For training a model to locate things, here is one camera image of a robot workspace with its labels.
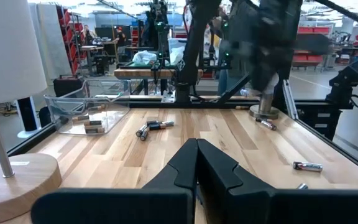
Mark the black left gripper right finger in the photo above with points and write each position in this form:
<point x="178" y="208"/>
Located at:
<point x="259" y="205"/>

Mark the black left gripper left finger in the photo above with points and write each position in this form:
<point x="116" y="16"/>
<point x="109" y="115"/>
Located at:
<point x="154" y="202"/>

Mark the silver AA battery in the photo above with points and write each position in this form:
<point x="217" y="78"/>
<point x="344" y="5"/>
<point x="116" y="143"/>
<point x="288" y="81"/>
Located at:
<point x="302" y="186"/>
<point x="266" y="124"/>
<point x="308" y="166"/>

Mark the black copper AA battery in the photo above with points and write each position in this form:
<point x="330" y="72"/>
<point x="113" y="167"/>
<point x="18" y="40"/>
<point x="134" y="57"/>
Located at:
<point x="95" y="130"/>
<point x="162" y="125"/>
<point x="97" y="108"/>
<point x="241" y="107"/>
<point x="93" y="123"/>
<point x="141" y="130"/>
<point x="81" y="118"/>
<point x="145" y="134"/>

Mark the clear plastic bin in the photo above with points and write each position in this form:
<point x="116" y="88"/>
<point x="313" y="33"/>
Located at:
<point x="117" y="93"/>

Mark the black background robot arm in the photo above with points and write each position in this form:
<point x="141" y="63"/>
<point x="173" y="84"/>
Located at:
<point x="158" y="28"/>
<point x="346" y="81"/>

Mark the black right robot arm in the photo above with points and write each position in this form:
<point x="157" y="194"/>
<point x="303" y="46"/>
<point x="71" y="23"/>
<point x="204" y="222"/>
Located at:
<point x="197" y="46"/>

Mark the red bin rack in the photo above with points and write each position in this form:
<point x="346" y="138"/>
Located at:
<point x="309" y="57"/>

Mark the globe bulb lamp silver base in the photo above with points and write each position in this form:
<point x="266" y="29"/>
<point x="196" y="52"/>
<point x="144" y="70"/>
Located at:
<point x="264" y="112"/>

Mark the white plastic bag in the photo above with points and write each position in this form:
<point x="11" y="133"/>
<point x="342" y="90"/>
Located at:
<point x="176" y="56"/>
<point x="144" y="58"/>

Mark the wooden background table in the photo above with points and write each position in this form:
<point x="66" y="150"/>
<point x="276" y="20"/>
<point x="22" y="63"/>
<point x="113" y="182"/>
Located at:
<point x="135" y="73"/>

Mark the computer tower RGB lights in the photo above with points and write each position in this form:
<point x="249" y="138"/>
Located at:
<point x="68" y="87"/>

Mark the person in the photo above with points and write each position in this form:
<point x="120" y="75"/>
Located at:
<point x="120" y="40"/>
<point x="89" y="35"/>

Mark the tower fan white base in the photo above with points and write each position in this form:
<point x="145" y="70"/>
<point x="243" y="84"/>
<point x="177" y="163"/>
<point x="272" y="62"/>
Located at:
<point x="28" y="118"/>

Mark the red bin storage shelf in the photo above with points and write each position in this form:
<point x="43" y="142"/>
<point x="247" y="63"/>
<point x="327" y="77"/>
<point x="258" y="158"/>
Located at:
<point x="73" y="46"/>

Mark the white partition panel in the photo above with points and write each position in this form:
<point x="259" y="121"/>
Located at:
<point x="50" y="40"/>

